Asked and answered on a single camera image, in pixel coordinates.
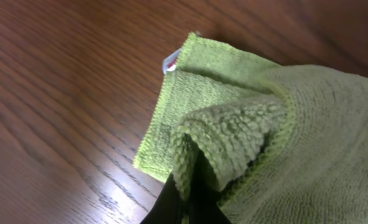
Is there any white cloth label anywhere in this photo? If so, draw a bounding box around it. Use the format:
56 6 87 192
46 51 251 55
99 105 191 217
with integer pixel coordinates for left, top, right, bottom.
162 49 182 75

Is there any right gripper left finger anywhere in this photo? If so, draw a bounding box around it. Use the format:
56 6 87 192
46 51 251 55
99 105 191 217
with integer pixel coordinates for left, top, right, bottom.
140 174 183 224

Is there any green microfiber cloth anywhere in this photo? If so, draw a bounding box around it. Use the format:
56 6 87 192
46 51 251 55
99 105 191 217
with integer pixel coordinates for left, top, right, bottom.
134 33 368 223

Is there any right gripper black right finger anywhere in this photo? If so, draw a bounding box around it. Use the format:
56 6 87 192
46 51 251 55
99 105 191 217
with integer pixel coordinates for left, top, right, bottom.
188 151 231 224

